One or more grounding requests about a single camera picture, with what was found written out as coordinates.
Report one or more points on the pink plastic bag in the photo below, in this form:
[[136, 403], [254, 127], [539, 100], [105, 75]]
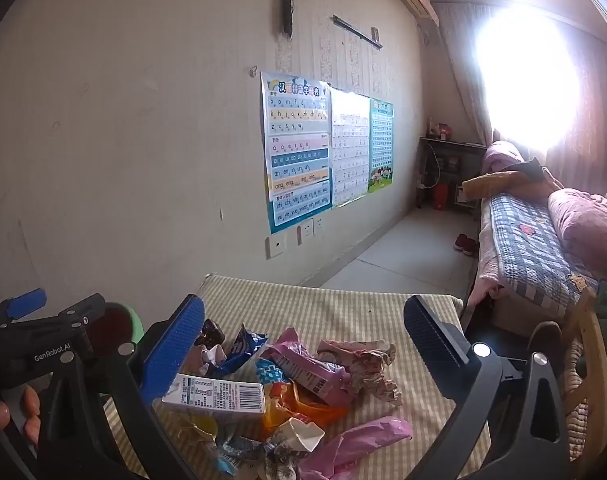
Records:
[[363, 435]]

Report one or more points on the black and white wrapper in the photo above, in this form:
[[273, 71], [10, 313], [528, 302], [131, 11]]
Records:
[[281, 462]]

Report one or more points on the white milk box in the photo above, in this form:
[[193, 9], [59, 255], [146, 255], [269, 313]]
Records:
[[213, 394]]

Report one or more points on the checkered tablecloth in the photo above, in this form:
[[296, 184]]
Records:
[[333, 310]]

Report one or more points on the yellow wrapper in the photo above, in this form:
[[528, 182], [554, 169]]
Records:
[[201, 427]]

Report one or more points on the pink patterned curtain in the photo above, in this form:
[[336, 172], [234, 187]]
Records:
[[598, 160]]

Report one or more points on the blue letter wall poster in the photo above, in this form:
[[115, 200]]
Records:
[[298, 150]]

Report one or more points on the pink floral quilt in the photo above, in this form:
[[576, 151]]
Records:
[[583, 230]]

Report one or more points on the red bin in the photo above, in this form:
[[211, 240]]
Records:
[[439, 196]]

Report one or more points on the crumpled white carton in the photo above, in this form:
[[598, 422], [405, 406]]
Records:
[[303, 435]]

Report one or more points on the metal wall rail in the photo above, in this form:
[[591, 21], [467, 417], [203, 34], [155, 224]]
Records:
[[356, 31]]

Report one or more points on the bed with quilts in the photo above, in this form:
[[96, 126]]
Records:
[[528, 250]]

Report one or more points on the blue and white patterned wrapper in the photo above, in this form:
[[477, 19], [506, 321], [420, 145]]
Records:
[[271, 372]]

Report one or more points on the crushed pink milk carton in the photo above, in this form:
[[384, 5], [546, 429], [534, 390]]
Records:
[[308, 375]]

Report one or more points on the wooden chair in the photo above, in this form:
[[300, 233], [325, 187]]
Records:
[[601, 360]]

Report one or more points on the person's left hand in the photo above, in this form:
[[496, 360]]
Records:
[[8, 410]]

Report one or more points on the teal wall poster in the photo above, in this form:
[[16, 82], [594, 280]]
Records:
[[381, 145]]

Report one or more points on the red shoe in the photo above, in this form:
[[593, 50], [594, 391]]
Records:
[[470, 246], [460, 242]]

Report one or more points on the dark metal shelf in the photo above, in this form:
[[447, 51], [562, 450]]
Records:
[[451, 143]]

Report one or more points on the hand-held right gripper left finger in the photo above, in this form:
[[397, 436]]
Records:
[[176, 345]]

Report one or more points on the blue candy wrapper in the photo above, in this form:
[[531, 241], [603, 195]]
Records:
[[238, 447]]

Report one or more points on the red item on shelf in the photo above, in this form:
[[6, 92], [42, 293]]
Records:
[[445, 132]]

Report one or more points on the pink and white wrapper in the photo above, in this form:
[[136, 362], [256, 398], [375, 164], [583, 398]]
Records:
[[368, 360]]

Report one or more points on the orange blanket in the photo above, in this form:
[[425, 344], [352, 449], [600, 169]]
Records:
[[498, 183]]

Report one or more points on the white chart wall poster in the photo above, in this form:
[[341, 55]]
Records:
[[351, 145]]

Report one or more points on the pink pillow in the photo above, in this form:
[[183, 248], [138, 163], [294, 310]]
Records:
[[501, 154]]

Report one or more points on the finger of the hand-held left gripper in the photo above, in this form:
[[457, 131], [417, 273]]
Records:
[[28, 302], [83, 310]]

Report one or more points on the large white wall socket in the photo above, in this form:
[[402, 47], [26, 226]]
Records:
[[276, 246]]

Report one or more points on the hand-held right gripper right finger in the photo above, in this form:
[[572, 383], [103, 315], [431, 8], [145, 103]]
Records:
[[433, 335]]

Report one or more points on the green basin with red inside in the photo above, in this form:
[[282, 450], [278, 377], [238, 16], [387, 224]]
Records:
[[113, 322]]

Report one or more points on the blue cookie wrapper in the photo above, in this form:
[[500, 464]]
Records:
[[246, 347]]

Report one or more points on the dark cloth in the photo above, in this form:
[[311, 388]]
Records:
[[531, 167]]

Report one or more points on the pale patterned curtain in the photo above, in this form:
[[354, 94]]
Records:
[[463, 75]]

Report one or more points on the dark brown cigarette pack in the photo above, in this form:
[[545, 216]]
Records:
[[212, 331]]

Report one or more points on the pink bed sheet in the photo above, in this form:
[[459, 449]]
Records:
[[486, 260]]

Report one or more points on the orange plastic wrapper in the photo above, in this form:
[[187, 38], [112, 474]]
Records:
[[288, 402]]

